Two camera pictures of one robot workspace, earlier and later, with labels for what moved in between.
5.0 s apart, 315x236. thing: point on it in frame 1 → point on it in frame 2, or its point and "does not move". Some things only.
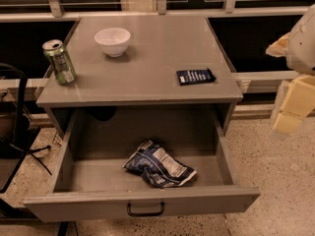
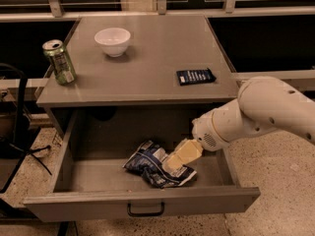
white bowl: (114, 40) does not move
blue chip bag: (159, 168) does not move
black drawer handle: (145, 214) does not move
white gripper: (302, 48) → (205, 131)
